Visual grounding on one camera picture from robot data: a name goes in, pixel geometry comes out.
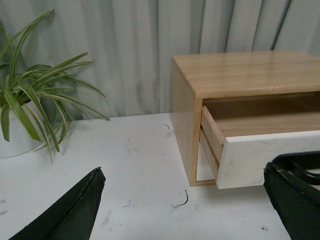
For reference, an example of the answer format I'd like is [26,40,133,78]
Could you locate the white front wooden drawer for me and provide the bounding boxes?
[201,105,320,190]

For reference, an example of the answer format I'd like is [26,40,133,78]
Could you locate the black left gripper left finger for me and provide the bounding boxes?
[11,167,106,240]

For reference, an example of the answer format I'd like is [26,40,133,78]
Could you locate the white plant pot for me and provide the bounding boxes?
[0,101,55,159]

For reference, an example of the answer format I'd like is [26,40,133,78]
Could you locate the light wooden cabinet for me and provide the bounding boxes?
[172,50,320,186]

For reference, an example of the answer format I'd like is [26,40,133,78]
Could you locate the grey curtain backdrop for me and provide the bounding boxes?
[0,0,320,117]

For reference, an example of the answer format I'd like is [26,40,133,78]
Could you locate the black drawer handle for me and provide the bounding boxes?
[272,151,320,186]

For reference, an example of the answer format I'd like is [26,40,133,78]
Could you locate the green spider plant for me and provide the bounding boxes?
[0,10,109,152]

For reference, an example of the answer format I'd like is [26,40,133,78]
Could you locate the small bent wire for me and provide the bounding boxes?
[175,190,189,208]

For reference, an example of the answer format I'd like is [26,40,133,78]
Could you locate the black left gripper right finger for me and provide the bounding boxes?
[263,162,320,240]

